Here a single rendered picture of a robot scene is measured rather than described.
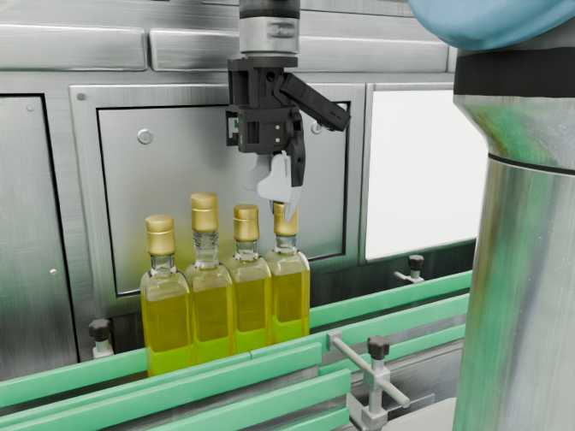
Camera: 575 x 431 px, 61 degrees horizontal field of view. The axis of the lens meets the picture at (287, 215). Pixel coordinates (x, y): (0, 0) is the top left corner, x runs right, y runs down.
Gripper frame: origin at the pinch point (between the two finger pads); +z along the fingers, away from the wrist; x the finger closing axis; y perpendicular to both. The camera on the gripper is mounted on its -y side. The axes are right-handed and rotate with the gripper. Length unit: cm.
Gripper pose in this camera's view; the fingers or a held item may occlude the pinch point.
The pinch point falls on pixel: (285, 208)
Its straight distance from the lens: 67.5
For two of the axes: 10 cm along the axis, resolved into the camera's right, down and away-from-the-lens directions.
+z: 0.0, 9.6, 2.8
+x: 4.3, 2.5, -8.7
